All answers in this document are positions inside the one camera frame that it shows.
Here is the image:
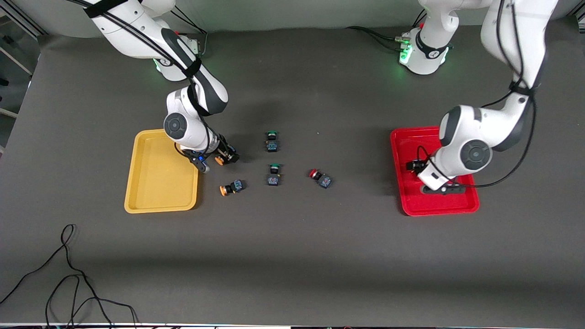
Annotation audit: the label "red plastic tray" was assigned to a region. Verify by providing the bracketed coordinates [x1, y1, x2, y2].
[390, 127, 480, 217]

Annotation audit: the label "yellow plastic tray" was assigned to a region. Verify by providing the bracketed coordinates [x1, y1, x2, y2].
[124, 129, 200, 214]

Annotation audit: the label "red mushroom push button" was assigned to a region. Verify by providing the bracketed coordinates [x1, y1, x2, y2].
[308, 169, 333, 189]

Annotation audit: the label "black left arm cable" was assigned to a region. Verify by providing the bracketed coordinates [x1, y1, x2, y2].
[457, 0, 538, 189]

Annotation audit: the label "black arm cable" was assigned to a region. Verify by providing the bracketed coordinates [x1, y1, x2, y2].
[69, 0, 215, 154]
[457, 0, 538, 189]

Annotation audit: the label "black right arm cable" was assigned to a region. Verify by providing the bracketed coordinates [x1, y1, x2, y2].
[69, 0, 215, 154]

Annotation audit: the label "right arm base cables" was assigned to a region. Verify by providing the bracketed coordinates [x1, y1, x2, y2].
[170, 5, 209, 56]

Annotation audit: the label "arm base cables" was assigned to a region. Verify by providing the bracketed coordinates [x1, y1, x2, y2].
[170, 5, 209, 56]
[346, 25, 408, 52]

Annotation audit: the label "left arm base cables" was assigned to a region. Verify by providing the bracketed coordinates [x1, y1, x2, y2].
[346, 25, 408, 52]

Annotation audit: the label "thin black loose cable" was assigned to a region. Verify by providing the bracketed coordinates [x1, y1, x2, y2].
[0, 223, 140, 329]

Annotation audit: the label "aluminium frame profile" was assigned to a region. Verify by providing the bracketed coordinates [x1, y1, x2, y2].
[0, 0, 47, 41]

